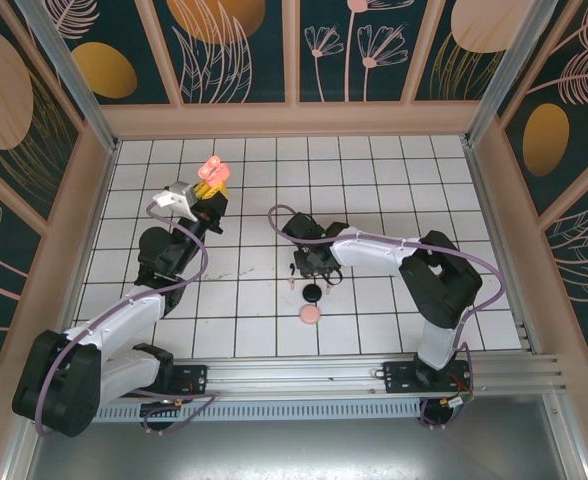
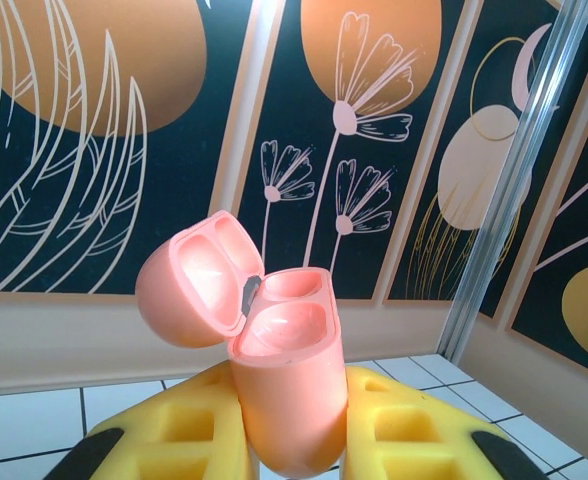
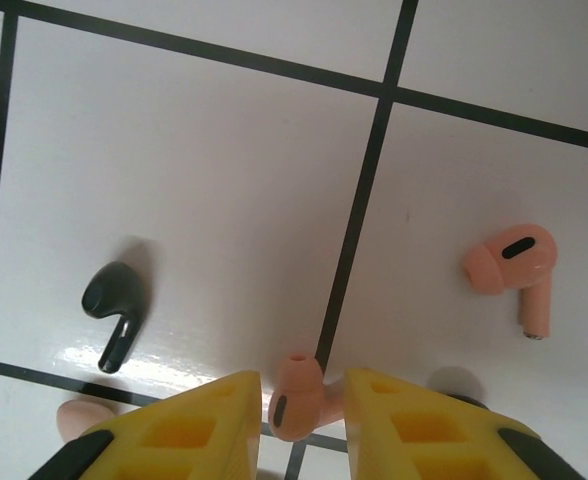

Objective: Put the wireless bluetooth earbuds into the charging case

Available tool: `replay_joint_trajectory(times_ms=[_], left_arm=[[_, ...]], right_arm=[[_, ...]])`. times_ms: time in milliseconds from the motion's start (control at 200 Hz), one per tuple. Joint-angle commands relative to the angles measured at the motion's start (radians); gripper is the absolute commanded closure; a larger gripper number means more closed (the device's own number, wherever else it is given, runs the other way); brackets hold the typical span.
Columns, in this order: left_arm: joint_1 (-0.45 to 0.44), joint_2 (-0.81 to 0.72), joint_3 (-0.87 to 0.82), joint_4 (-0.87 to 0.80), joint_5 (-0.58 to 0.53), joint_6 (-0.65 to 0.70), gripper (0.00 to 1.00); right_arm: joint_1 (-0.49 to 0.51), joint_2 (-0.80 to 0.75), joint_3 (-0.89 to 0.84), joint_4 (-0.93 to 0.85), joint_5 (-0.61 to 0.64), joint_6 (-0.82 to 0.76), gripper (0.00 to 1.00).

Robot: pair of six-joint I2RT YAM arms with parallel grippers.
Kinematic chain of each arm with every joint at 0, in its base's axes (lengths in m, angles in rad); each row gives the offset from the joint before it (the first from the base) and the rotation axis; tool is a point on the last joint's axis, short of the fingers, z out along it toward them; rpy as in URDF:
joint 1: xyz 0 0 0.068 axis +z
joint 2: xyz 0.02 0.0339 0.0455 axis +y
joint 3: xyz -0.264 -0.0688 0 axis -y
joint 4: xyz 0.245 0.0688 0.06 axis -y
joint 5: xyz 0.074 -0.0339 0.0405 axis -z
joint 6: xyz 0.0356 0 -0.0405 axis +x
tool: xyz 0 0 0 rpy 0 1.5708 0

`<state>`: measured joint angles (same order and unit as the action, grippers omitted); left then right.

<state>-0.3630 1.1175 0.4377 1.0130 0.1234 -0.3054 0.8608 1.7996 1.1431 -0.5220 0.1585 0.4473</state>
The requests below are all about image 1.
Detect coral pink oblong charging case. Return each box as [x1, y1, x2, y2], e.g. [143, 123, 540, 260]
[196, 155, 231, 183]

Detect grey metal sheet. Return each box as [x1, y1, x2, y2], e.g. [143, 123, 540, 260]
[28, 419, 575, 480]

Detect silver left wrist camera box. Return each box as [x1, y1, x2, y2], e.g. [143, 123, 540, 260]
[153, 180, 196, 222]

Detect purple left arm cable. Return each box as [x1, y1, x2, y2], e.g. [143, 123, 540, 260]
[33, 197, 220, 439]

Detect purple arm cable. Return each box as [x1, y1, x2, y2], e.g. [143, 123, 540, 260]
[267, 203, 504, 431]
[33, 197, 220, 439]

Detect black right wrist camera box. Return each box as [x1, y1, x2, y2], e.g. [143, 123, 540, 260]
[282, 212, 324, 244]

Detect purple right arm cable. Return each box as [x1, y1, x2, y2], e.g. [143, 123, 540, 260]
[267, 203, 504, 431]

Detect aluminium table side rail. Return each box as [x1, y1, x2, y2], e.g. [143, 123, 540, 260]
[56, 139, 121, 359]
[461, 134, 543, 356]

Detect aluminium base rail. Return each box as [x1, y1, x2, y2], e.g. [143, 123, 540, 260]
[93, 353, 561, 401]

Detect wall panel orange circle leaves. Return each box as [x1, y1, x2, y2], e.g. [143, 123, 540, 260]
[152, 0, 288, 105]

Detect slotted grey cable tray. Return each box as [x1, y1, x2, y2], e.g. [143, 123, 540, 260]
[96, 403, 424, 422]

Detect wall panel orange oval fern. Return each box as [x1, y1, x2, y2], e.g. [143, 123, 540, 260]
[498, 0, 588, 219]
[37, 0, 171, 106]

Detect aluminium frame post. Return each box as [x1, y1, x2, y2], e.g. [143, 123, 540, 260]
[12, 0, 121, 154]
[465, 0, 571, 149]

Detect wall panel pink flowers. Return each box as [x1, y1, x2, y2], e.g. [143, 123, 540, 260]
[298, 0, 408, 105]

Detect wall panel pale circle grass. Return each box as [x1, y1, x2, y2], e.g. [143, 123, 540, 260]
[411, 0, 528, 104]
[0, 0, 84, 224]

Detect aluminium frame bar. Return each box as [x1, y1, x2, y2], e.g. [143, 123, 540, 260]
[1, 432, 43, 480]
[542, 392, 588, 480]

